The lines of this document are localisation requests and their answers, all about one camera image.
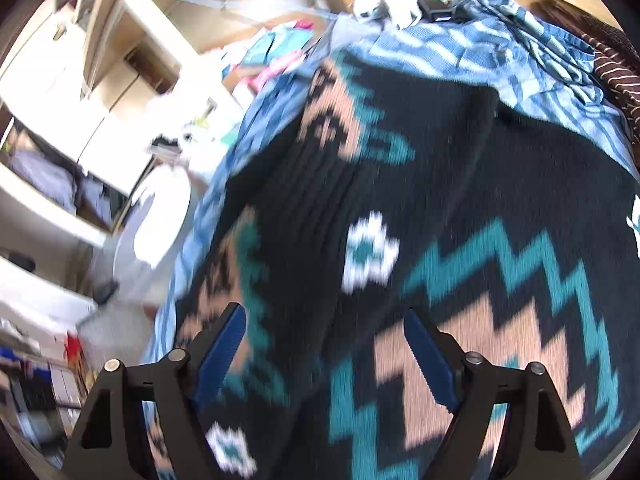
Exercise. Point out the brown striped garment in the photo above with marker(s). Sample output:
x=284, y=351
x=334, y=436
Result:
x=617, y=61

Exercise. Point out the white round stool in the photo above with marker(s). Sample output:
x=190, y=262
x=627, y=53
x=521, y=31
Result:
x=160, y=205

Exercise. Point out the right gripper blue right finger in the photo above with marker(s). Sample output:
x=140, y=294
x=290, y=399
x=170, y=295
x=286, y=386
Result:
x=537, y=441

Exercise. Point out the white shelf unit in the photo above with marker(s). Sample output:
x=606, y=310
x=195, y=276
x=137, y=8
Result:
x=81, y=94

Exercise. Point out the black patterned knit sweater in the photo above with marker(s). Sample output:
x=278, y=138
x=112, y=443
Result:
x=387, y=193

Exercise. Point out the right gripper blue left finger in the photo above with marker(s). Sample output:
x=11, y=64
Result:
x=110, y=440

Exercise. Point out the white power strip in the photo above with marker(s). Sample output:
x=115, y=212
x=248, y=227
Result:
x=402, y=12

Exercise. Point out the blue striped bed sheet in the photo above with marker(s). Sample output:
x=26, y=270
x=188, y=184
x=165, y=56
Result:
x=538, y=69

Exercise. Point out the black power adapter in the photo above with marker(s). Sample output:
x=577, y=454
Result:
x=436, y=11

